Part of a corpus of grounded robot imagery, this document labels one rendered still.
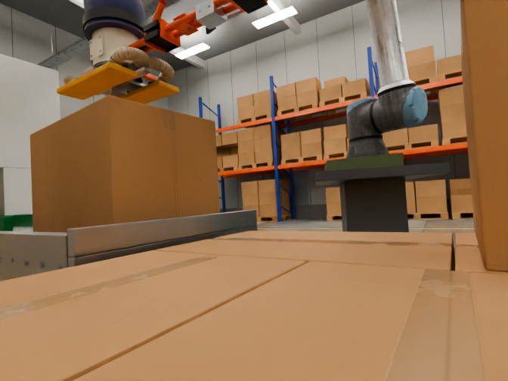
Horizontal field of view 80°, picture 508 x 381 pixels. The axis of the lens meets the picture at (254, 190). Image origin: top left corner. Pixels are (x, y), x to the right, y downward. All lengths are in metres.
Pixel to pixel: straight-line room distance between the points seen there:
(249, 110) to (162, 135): 8.60
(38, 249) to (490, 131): 0.90
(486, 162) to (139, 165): 0.78
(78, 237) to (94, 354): 0.49
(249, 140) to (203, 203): 8.33
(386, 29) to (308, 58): 9.15
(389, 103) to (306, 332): 1.23
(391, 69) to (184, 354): 1.35
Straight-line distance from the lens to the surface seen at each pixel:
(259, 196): 9.04
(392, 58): 1.46
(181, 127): 1.03
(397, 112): 1.40
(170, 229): 0.88
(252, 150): 9.25
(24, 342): 0.33
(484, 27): 0.51
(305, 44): 10.81
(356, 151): 1.46
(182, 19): 1.08
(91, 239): 0.76
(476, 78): 0.49
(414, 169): 1.32
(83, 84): 1.26
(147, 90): 1.26
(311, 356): 0.23
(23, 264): 0.99
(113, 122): 0.90
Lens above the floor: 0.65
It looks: 2 degrees up
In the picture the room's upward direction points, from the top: 3 degrees counter-clockwise
